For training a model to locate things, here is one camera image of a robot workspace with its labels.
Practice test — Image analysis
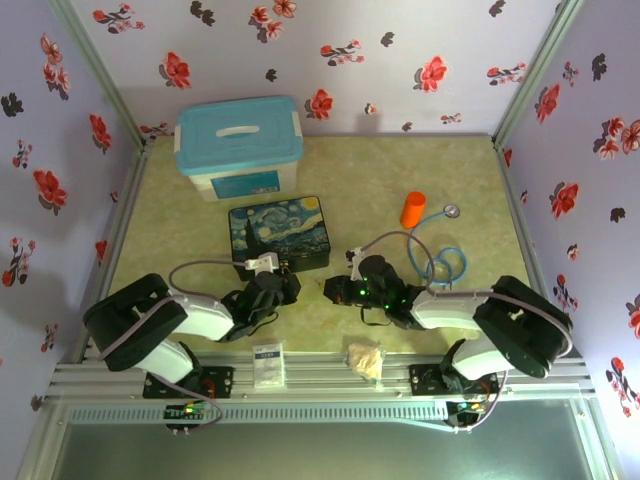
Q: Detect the starry night tin box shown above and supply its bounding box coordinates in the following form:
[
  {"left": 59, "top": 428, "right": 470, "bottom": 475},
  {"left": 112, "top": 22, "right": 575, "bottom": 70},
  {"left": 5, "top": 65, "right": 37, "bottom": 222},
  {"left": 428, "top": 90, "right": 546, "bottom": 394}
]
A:
[{"left": 227, "top": 195, "right": 333, "bottom": 282}]

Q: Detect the small white packet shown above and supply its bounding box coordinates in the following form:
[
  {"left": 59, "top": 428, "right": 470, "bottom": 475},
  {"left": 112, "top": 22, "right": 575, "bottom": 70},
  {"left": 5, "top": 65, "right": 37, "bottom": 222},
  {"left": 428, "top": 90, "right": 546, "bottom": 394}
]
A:
[{"left": 251, "top": 341, "right": 288, "bottom": 390}]

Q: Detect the plastic bag with beige contents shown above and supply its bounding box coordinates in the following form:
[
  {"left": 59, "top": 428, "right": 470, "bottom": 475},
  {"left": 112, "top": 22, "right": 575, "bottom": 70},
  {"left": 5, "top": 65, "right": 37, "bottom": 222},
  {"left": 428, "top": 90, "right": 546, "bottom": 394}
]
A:
[{"left": 344, "top": 342, "right": 388, "bottom": 389}]

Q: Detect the orange plastic cylinder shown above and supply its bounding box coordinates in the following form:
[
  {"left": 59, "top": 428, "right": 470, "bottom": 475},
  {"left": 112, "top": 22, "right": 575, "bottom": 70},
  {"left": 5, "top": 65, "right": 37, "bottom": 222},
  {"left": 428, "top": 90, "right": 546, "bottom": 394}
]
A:
[{"left": 399, "top": 191, "right": 428, "bottom": 230}]

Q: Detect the blue tube stethoscope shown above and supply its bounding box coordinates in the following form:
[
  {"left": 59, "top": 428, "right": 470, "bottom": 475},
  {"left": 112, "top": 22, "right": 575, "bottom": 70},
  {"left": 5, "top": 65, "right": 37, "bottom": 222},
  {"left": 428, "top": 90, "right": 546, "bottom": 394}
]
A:
[{"left": 407, "top": 203, "right": 469, "bottom": 291}]

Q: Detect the blue lidded white storage box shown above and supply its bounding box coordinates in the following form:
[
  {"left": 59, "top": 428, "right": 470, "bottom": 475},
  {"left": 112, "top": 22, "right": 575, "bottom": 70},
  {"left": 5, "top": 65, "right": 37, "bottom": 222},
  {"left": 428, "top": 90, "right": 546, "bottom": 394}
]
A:
[{"left": 173, "top": 95, "right": 305, "bottom": 202}]

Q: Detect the grey metal panel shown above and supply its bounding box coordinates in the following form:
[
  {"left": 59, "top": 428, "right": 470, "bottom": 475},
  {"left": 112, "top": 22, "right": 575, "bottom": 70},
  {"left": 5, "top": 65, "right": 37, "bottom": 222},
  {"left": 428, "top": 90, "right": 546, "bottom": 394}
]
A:
[{"left": 19, "top": 419, "right": 621, "bottom": 480}]

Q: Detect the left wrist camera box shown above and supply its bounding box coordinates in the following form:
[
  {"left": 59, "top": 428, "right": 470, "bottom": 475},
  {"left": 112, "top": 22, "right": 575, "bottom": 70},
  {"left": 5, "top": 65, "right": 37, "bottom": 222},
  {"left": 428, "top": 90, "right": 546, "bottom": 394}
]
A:
[{"left": 243, "top": 252, "right": 280, "bottom": 276}]

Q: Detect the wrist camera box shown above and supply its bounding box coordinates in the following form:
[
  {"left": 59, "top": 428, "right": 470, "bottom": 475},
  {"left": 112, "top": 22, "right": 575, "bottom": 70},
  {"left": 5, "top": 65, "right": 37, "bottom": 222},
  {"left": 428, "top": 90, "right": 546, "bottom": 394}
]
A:
[
  {"left": 243, "top": 252, "right": 280, "bottom": 276},
  {"left": 345, "top": 246, "right": 370, "bottom": 281}
]

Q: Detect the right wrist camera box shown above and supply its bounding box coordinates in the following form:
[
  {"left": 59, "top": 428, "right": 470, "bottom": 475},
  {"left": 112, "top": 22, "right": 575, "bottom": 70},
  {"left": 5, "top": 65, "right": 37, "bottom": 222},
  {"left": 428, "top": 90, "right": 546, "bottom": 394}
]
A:
[{"left": 345, "top": 246, "right": 370, "bottom": 281}]

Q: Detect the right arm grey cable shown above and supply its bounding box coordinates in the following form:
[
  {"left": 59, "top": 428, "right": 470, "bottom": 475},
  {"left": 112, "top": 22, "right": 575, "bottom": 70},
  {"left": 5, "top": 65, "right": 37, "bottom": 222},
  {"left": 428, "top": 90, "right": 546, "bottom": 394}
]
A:
[{"left": 357, "top": 229, "right": 575, "bottom": 432}]

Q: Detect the aluminium base frame rail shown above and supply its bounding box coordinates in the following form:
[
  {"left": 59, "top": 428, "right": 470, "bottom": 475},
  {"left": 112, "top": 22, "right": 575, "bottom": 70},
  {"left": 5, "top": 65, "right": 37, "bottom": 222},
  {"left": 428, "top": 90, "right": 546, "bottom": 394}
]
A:
[{"left": 49, "top": 349, "right": 596, "bottom": 404}]

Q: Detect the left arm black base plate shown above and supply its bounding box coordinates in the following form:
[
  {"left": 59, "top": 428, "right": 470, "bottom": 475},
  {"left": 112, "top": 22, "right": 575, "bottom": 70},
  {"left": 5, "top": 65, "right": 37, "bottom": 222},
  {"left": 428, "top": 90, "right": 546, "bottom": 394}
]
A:
[{"left": 143, "top": 366, "right": 235, "bottom": 400}]

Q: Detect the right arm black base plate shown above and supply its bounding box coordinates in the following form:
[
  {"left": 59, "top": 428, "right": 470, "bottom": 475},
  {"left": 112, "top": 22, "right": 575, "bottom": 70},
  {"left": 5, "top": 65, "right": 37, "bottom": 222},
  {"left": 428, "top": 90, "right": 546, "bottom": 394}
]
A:
[{"left": 408, "top": 363, "right": 500, "bottom": 397}]

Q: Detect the grey slotted cable duct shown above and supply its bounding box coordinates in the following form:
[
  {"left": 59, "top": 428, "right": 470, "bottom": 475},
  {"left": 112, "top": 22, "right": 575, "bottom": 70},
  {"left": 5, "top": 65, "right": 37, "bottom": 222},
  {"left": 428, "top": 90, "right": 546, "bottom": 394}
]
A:
[{"left": 67, "top": 403, "right": 449, "bottom": 425}]

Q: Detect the aluminium side rail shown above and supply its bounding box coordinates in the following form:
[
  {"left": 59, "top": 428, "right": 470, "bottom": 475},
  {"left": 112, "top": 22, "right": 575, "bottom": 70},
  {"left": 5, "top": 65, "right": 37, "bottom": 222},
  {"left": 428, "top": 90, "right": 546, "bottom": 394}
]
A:
[
  {"left": 493, "top": 139, "right": 584, "bottom": 357},
  {"left": 74, "top": 142, "right": 154, "bottom": 364}
]

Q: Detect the aluminium corner post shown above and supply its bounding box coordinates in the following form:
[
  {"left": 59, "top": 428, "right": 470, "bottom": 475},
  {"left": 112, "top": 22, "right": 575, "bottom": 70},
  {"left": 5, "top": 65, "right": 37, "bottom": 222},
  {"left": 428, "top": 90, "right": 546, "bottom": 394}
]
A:
[
  {"left": 47, "top": 0, "right": 151, "bottom": 149},
  {"left": 492, "top": 0, "right": 586, "bottom": 149}
]

